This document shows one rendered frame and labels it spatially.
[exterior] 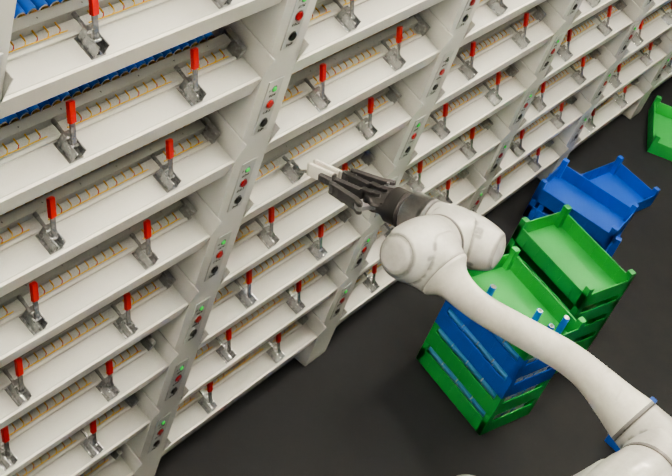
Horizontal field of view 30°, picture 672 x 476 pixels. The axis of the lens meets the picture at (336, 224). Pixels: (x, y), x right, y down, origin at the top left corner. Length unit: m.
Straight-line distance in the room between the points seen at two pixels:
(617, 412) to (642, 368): 1.73
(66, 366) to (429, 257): 0.70
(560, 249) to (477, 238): 1.40
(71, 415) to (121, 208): 0.58
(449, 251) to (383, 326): 1.49
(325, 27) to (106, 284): 0.62
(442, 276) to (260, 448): 1.18
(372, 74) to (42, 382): 0.92
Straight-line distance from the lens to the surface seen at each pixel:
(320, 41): 2.32
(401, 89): 2.90
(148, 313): 2.50
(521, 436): 3.61
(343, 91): 2.55
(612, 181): 4.70
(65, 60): 1.76
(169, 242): 2.37
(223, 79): 2.13
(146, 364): 2.67
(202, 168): 2.25
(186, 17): 1.91
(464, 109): 3.36
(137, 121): 1.99
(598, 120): 4.73
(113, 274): 2.28
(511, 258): 3.52
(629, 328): 4.13
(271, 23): 2.13
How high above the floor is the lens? 2.51
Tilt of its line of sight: 39 degrees down
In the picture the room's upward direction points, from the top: 22 degrees clockwise
